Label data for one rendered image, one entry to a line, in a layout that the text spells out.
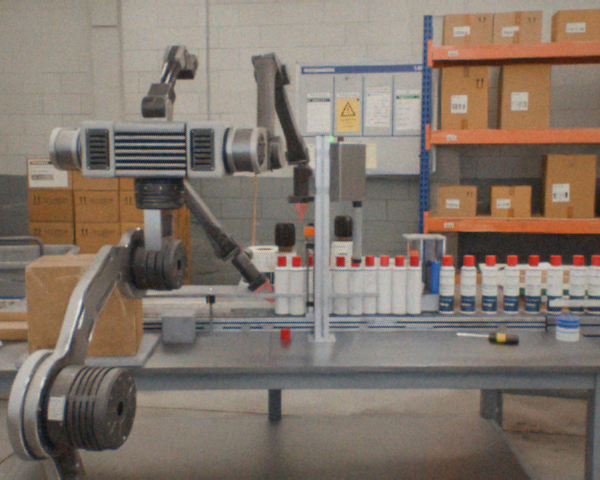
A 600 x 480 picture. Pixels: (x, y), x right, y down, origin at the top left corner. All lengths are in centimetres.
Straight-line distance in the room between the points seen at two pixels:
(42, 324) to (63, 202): 391
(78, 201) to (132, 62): 196
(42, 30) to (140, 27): 100
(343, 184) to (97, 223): 388
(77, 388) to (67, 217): 451
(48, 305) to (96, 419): 68
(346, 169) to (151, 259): 73
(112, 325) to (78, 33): 580
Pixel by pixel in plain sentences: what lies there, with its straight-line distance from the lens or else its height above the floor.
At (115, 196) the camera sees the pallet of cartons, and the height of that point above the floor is 110.
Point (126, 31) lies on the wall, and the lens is 766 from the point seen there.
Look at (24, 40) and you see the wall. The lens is 811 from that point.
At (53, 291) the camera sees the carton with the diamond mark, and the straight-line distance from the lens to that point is 227.
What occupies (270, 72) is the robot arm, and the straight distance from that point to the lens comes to 239.
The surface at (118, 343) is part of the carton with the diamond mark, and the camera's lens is 228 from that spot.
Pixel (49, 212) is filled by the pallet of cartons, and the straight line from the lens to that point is 621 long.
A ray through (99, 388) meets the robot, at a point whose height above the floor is 94.
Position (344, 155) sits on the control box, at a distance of 241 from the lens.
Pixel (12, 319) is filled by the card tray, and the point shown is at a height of 84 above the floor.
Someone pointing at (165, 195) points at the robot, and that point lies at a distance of 205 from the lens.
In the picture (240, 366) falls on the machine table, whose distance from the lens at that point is 220.
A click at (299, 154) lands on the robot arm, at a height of 144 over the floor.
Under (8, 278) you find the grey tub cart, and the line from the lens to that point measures 475.
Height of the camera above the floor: 145
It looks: 7 degrees down
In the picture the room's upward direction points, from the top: straight up
